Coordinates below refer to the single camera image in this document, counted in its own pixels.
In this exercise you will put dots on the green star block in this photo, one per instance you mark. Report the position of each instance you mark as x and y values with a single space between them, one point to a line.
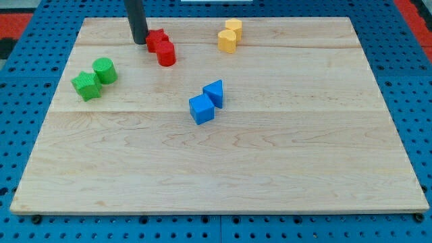
87 85

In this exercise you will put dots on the yellow hexagon block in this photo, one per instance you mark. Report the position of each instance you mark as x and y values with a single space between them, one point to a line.
235 25

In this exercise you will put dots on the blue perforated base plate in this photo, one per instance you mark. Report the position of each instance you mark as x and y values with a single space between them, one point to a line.
34 67

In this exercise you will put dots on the blue cube block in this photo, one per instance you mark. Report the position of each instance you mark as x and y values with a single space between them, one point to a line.
202 109

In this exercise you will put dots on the red star block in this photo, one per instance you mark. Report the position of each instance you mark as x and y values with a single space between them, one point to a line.
154 37

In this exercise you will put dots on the blue triangle block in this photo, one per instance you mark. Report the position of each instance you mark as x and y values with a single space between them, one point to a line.
215 92

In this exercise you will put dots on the green cylinder block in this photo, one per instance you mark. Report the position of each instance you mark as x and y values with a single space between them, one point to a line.
105 70

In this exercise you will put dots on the red cylinder block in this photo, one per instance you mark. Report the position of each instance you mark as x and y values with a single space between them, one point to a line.
166 55

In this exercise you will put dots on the yellow heart block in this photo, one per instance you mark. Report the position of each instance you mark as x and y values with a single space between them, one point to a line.
227 41

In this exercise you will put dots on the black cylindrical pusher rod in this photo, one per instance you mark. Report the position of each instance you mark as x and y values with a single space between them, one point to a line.
137 20

